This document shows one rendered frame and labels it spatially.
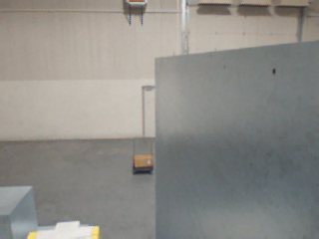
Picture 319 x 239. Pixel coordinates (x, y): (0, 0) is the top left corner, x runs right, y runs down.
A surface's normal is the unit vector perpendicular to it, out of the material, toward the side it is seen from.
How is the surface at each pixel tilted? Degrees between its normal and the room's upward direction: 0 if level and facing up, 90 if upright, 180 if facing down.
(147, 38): 90
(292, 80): 90
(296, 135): 90
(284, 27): 90
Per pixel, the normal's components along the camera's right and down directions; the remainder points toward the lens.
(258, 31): 0.09, 0.22
